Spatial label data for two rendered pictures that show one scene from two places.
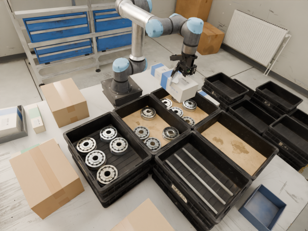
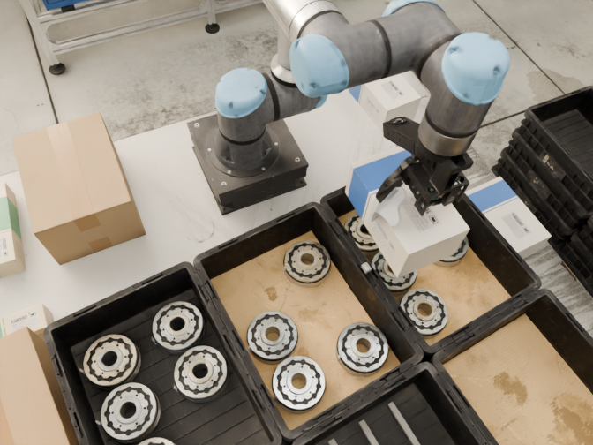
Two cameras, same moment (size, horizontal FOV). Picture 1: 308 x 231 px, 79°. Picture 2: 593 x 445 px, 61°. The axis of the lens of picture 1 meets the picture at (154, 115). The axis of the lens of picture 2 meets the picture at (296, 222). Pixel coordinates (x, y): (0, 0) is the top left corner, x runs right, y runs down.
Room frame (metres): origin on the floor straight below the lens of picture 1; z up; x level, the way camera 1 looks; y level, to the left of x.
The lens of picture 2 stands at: (0.40, -0.04, 1.85)
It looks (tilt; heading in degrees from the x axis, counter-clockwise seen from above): 59 degrees down; 13
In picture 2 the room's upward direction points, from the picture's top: 4 degrees clockwise
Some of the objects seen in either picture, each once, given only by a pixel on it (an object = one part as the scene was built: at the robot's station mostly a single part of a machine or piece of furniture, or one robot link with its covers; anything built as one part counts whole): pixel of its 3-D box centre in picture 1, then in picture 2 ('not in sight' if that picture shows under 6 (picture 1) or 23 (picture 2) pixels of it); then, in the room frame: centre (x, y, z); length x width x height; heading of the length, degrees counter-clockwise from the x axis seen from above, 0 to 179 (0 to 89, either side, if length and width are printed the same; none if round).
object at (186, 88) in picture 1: (178, 84); (402, 208); (0.93, -0.12, 1.09); 0.20 x 0.12 x 0.09; 41
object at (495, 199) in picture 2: (204, 102); (499, 222); (1.21, -0.40, 0.75); 0.20 x 0.12 x 0.09; 43
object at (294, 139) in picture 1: (283, 148); not in sight; (1.15, -1.26, 0.37); 0.40 x 0.30 x 0.45; 41
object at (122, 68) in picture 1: (121, 68); (243, 102); (1.20, 0.28, 0.97); 0.13 x 0.12 x 0.14; 130
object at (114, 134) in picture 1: (108, 133); (177, 325); (0.68, 0.25, 0.86); 0.10 x 0.10 x 0.01
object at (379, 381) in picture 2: (150, 120); (303, 307); (0.77, 0.02, 0.92); 0.40 x 0.30 x 0.02; 46
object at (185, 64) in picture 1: (186, 63); (434, 168); (0.91, -0.13, 1.25); 0.09 x 0.08 x 0.12; 41
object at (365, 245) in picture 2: (165, 103); (365, 230); (1.01, -0.07, 0.86); 0.10 x 0.10 x 0.01
